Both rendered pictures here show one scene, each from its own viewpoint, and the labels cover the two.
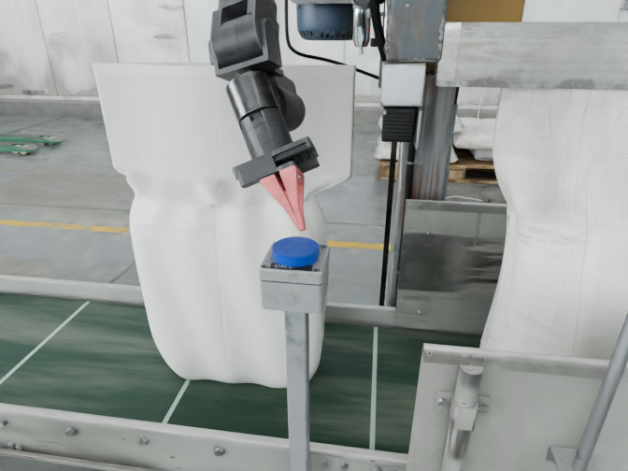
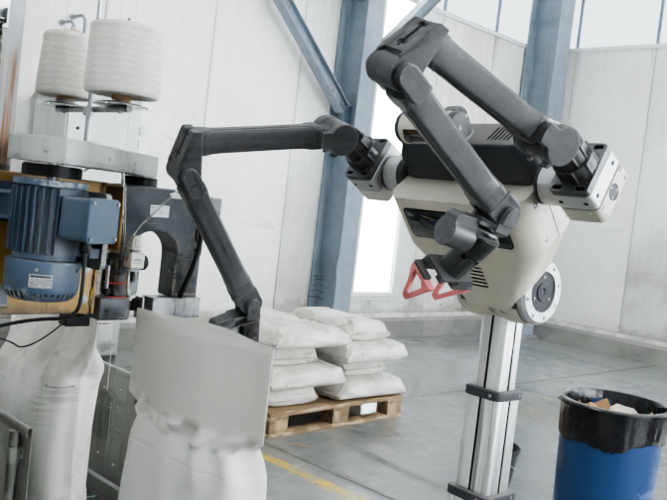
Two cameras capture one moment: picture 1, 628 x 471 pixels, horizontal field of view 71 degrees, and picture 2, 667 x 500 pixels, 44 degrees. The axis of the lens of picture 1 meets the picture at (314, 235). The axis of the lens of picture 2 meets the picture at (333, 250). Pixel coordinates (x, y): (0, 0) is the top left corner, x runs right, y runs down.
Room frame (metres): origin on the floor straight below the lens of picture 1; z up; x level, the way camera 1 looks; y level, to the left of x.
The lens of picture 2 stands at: (2.13, 1.46, 1.34)
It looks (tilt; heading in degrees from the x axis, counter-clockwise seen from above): 3 degrees down; 216
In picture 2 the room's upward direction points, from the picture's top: 7 degrees clockwise
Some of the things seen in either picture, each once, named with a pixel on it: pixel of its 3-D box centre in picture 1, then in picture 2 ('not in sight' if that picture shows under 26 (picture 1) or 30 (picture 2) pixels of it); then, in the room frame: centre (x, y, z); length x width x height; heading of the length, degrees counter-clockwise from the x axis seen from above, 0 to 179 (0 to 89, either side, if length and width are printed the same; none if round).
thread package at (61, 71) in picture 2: not in sight; (68, 64); (0.93, -0.28, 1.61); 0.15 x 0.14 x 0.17; 82
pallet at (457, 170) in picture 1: (449, 160); not in sight; (3.75, -1.18, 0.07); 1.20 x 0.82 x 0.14; 82
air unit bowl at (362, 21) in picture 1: (362, 28); (131, 283); (0.83, -0.08, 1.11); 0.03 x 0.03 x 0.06
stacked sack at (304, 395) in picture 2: not in sight; (258, 384); (-1.70, -1.82, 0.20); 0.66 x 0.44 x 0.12; 82
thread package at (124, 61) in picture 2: not in sight; (125, 62); (0.96, -0.02, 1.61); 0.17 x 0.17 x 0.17
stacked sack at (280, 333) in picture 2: not in sight; (294, 332); (-1.74, -1.62, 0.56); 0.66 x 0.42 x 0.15; 172
